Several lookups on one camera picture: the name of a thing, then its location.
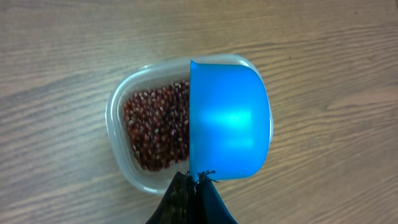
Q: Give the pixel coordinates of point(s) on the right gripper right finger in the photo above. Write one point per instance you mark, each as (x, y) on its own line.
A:
(208, 206)

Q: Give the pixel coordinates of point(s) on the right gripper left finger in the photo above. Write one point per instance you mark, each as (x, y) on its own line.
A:
(177, 203)

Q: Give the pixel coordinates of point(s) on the blue plastic measuring scoop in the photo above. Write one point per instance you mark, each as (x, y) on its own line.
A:
(229, 119)

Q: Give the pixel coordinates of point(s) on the red adzuki beans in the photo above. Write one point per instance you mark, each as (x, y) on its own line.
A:
(157, 123)

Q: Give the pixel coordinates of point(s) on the clear plastic food container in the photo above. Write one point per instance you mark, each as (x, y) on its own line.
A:
(124, 124)

